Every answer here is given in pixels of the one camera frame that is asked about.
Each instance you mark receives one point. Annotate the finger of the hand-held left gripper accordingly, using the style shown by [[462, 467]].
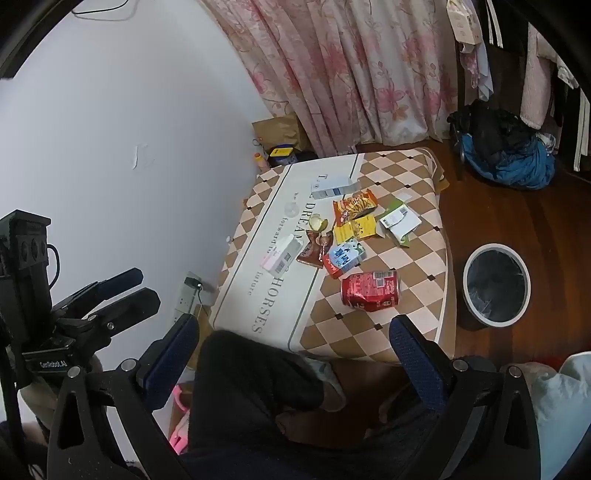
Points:
[[138, 302], [120, 280]]

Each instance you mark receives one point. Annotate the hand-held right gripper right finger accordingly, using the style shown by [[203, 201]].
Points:
[[415, 355]]

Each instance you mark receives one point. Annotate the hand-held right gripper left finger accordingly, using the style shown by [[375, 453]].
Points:
[[173, 350]]

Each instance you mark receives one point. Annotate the red drink can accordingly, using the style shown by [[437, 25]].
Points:
[[369, 290]]

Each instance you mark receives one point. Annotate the white bin with black liner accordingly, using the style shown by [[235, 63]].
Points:
[[496, 286]]

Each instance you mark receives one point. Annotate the blue and white milk carton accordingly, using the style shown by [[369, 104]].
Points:
[[344, 258]]

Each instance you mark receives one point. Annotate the yellow snack packet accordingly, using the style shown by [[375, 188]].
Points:
[[354, 229]]

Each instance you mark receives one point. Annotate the orange snack stick packet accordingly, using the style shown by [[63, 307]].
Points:
[[355, 206]]

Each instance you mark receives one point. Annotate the checkered cloth table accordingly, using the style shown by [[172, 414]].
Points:
[[392, 318]]

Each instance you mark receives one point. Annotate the grey power strip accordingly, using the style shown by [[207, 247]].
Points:
[[185, 297]]

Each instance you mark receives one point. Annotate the pink slipper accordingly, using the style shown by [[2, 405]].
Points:
[[179, 424]]

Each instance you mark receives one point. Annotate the person's black pants leg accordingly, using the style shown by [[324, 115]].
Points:
[[240, 392]]

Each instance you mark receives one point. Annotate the green and white packet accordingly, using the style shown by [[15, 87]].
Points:
[[399, 222]]

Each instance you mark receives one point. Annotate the pink and white carton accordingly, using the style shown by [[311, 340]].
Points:
[[281, 256]]

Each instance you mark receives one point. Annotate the brown crumpled wrapper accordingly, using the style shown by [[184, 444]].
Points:
[[315, 249]]

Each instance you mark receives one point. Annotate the light blue cloth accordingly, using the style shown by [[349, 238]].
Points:
[[565, 410]]

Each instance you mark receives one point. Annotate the yellow fruit peel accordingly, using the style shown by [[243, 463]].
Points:
[[317, 223]]

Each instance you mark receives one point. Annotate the small orange bottle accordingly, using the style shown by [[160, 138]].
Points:
[[260, 161]]

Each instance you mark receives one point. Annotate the white and blue box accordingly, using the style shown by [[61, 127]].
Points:
[[334, 187]]

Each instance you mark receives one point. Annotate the yellow and black box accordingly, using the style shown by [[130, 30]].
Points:
[[281, 153]]

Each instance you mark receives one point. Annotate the blue clothing pile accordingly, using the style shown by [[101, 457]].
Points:
[[512, 166]]

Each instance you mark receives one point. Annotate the brown paper bag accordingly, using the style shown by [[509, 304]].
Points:
[[277, 129]]

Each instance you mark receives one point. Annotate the black clothing pile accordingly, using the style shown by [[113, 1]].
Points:
[[494, 127]]

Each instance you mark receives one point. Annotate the hanging pink towel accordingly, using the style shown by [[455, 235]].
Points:
[[535, 87]]

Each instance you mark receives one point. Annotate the hanging pale white cloth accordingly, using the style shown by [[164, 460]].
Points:
[[481, 69]]

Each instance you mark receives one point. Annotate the pink floral curtain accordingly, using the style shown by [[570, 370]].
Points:
[[346, 69]]

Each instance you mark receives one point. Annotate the hanging white jacket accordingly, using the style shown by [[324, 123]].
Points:
[[569, 69]]

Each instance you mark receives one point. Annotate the hanging beige tag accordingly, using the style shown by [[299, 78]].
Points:
[[461, 23]]

